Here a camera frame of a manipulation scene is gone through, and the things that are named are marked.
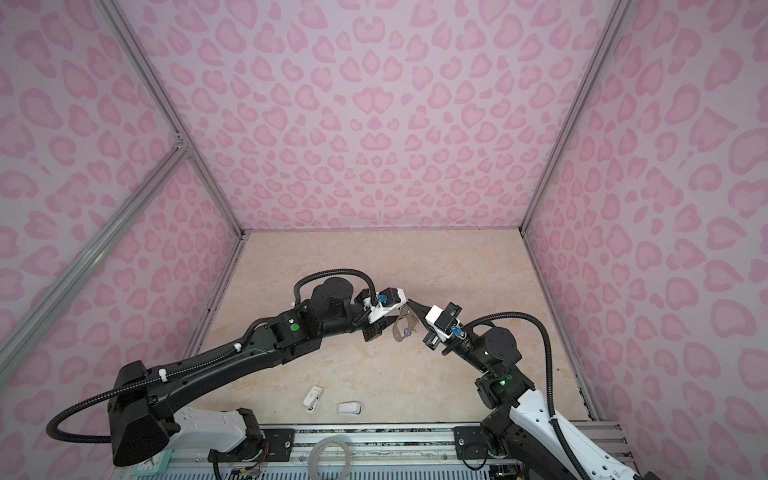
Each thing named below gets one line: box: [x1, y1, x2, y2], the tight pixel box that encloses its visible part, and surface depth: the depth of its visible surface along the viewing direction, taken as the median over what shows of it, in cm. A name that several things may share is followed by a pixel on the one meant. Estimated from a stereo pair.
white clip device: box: [303, 385, 324, 413], surface depth 80 cm
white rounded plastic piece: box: [337, 401, 361, 416], surface depth 80 cm
